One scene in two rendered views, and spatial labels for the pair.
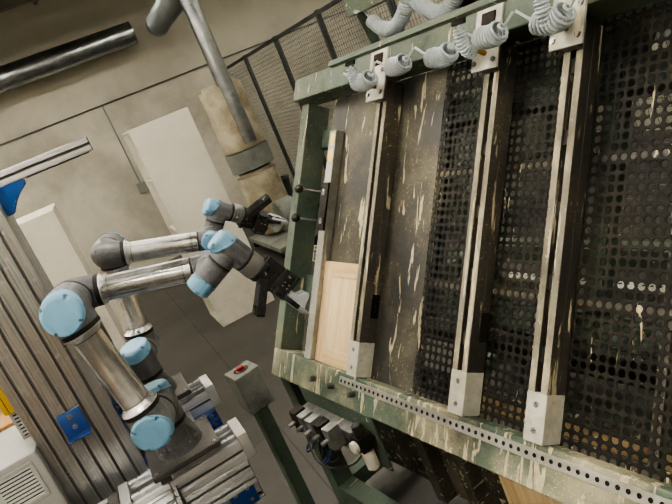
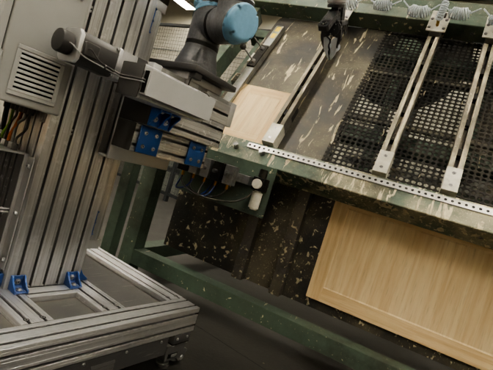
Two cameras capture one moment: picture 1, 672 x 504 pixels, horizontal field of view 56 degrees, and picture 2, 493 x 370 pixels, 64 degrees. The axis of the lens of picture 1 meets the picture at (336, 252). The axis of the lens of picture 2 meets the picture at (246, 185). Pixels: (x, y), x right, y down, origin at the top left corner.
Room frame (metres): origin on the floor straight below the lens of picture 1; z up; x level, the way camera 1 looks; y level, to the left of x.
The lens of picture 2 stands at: (0.55, 1.33, 0.78)
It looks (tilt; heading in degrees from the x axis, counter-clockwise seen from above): 3 degrees down; 322
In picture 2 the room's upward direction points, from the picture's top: 17 degrees clockwise
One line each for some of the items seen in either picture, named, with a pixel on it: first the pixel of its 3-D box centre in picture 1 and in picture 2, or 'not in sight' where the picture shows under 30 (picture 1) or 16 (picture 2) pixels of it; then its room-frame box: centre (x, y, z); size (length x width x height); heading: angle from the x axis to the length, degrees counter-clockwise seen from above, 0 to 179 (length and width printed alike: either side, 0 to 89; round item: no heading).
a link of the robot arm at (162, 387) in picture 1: (157, 403); (209, 26); (1.82, 0.70, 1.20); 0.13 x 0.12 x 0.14; 5
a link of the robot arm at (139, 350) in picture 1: (139, 358); not in sight; (2.30, 0.86, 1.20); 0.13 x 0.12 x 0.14; 6
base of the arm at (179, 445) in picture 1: (173, 432); (198, 59); (1.82, 0.70, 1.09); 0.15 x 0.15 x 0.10
